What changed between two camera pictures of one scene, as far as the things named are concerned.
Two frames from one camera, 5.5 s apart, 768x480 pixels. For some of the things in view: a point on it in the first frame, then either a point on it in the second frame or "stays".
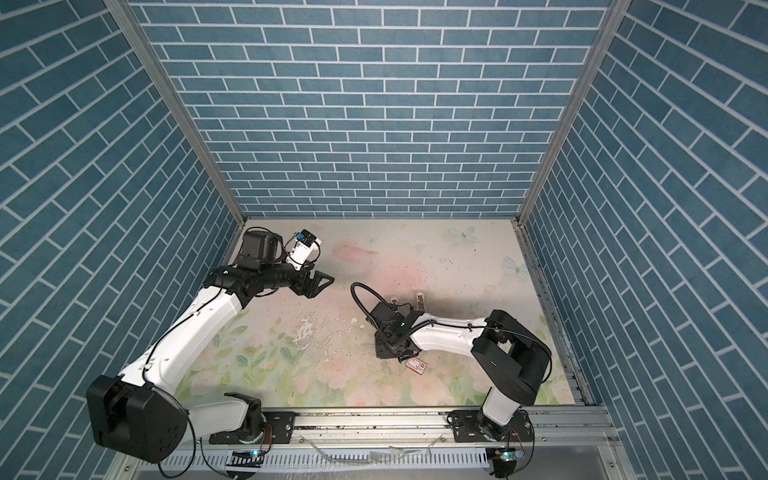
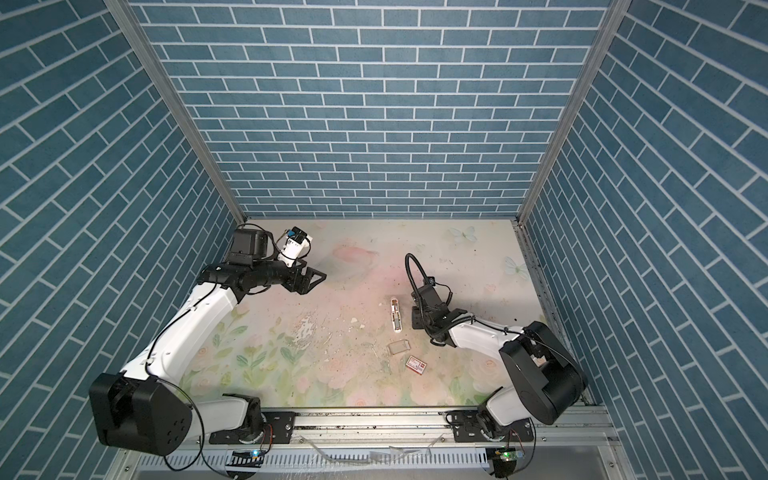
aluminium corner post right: x=609 y=30 stays
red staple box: x=416 y=365 stays
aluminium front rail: x=399 y=444 stays
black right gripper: x=381 y=353 → x=416 y=323
